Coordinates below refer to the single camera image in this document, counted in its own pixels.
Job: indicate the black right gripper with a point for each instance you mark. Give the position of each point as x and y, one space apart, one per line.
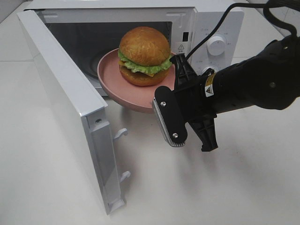
189 93

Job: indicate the white timer knob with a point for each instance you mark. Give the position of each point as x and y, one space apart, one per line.
209 70

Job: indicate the pink round plate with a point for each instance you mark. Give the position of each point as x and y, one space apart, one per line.
130 96

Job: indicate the burger with lettuce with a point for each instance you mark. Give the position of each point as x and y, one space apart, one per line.
144 56

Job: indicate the white microwave door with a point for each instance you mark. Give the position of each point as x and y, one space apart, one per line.
79 109

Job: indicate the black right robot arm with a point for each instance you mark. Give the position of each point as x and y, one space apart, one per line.
270 80

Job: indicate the upper white power knob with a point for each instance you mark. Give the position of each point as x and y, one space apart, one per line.
216 45

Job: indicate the white microwave oven body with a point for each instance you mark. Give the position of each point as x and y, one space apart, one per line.
89 29

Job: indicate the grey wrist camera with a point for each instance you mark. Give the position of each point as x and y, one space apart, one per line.
169 117

